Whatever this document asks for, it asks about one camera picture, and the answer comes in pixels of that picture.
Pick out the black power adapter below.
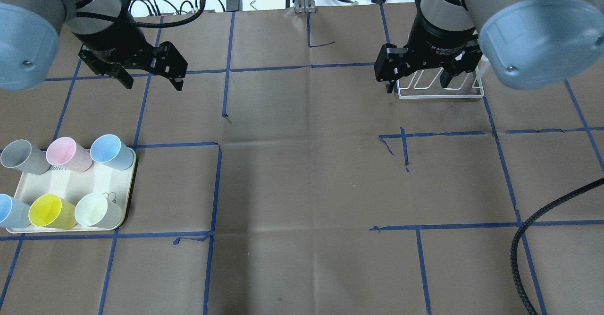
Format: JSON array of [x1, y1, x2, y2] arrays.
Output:
[[225, 0, 243, 12]]

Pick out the light blue plastic cup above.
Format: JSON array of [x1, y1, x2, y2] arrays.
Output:
[[89, 134, 134, 170]]

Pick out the black braided cable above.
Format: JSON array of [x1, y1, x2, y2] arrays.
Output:
[[511, 177, 604, 315]]

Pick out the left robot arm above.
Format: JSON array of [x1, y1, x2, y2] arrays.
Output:
[[1, 0, 192, 91]]

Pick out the cream plastic tray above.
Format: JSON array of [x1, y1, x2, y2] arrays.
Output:
[[13, 159, 137, 232]]

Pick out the pale green white cup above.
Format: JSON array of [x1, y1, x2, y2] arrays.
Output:
[[74, 192, 124, 229]]

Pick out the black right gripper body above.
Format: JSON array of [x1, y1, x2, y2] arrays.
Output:
[[375, 41, 483, 82]]

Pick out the pink plastic cup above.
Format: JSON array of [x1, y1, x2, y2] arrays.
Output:
[[45, 136, 93, 172]]

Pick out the white wire cup rack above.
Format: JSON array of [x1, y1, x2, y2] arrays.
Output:
[[394, 55, 490, 100]]

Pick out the grey plastic cup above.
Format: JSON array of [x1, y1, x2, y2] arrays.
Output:
[[1, 139, 51, 175]]

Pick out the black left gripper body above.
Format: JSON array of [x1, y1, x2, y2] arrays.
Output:
[[78, 42, 188, 80]]

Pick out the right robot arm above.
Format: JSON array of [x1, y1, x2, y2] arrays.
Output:
[[374, 0, 604, 93]]

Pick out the yellow plastic cup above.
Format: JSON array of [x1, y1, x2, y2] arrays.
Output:
[[28, 193, 77, 230]]

